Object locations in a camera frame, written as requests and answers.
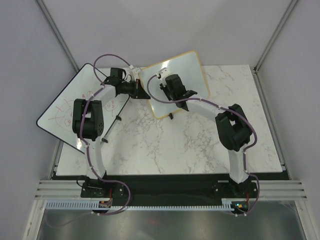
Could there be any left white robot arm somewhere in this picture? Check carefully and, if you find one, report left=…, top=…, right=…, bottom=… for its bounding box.
left=72, top=67, right=151, bottom=197

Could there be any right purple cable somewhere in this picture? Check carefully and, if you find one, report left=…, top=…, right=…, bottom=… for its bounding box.
left=147, top=73, right=260, bottom=217

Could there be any aluminium frame post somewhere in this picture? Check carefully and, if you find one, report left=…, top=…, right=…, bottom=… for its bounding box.
left=35, top=0, right=80, bottom=72
left=252, top=0, right=301, bottom=73

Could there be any white slotted cable duct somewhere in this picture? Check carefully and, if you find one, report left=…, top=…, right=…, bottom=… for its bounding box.
left=45, top=199, right=248, bottom=211

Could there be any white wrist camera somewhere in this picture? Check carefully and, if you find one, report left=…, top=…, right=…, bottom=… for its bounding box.
left=129, top=65, right=142, bottom=79
left=156, top=67, right=173, bottom=81

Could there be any purple cable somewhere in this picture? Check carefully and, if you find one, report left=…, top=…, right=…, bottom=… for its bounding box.
left=147, top=73, right=260, bottom=217
left=46, top=53, right=133, bottom=228

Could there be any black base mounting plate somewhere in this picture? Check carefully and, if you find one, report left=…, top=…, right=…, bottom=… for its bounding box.
left=80, top=173, right=258, bottom=206

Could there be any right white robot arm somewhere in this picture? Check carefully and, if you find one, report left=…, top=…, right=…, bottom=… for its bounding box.
left=157, top=72, right=253, bottom=197

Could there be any right aluminium frame post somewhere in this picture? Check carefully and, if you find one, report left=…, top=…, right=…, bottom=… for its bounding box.
left=252, top=0, right=301, bottom=73

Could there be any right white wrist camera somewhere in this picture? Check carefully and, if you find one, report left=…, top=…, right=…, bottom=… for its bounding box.
left=156, top=67, right=173, bottom=81

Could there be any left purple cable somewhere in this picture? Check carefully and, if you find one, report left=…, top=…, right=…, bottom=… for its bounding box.
left=46, top=53, right=133, bottom=228

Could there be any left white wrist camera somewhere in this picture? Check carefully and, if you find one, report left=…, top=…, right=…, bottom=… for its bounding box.
left=129, top=65, right=142, bottom=79

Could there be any aluminium rail front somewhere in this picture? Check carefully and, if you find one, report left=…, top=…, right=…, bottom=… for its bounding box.
left=35, top=180, right=307, bottom=201

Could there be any left aluminium frame post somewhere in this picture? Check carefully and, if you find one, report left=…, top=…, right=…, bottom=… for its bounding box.
left=35, top=0, right=80, bottom=72

